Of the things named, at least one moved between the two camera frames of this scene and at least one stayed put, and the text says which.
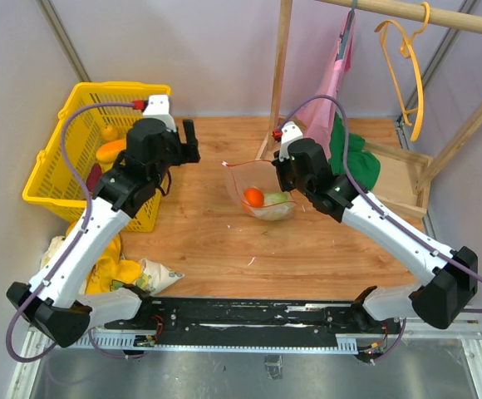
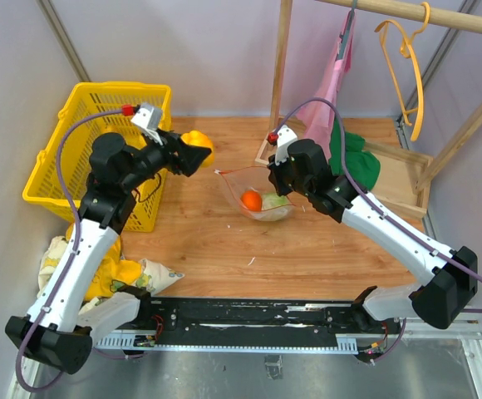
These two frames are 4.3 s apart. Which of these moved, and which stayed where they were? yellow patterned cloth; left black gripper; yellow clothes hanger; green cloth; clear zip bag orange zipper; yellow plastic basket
Moved: clear zip bag orange zipper; left black gripper
Stayed: yellow patterned cloth; yellow plastic basket; yellow clothes hanger; green cloth
